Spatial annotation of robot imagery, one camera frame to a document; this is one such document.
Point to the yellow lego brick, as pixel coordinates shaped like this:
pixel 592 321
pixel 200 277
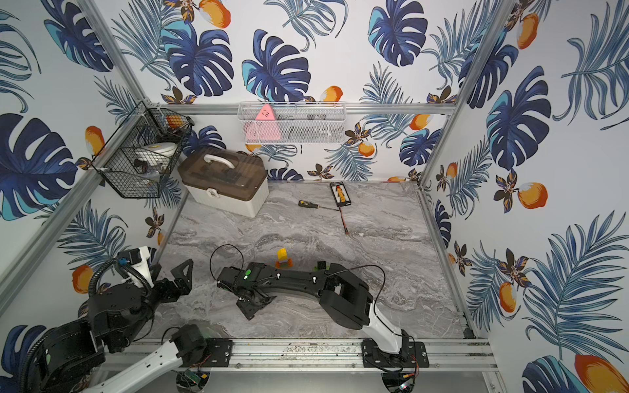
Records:
pixel 282 255

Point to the black wire basket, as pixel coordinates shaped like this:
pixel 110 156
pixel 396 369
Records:
pixel 137 160

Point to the black yellow screwdriver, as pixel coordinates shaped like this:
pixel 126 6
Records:
pixel 312 205

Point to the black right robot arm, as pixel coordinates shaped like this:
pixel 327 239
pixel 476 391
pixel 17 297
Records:
pixel 349 296

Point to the orange lego plate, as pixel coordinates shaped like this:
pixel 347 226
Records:
pixel 287 264

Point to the white object in basket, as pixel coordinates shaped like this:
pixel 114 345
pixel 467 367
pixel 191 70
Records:
pixel 156 153

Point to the clear wall shelf tray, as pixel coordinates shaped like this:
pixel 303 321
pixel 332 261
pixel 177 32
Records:
pixel 302 123

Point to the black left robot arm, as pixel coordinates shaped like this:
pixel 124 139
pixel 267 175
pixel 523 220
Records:
pixel 65 354

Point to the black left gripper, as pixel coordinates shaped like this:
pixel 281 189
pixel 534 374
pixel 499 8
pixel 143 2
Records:
pixel 170 285

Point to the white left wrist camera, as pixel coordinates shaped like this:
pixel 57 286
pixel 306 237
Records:
pixel 137 258

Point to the pink triangle card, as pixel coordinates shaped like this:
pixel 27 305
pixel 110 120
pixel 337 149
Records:
pixel 264 128

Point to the black board yellow connectors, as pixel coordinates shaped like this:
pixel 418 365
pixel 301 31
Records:
pixel 340 194

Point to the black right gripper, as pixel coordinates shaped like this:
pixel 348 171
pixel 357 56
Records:
pixel 246 310

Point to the white box brown lid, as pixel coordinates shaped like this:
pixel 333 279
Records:
pixel 226 180

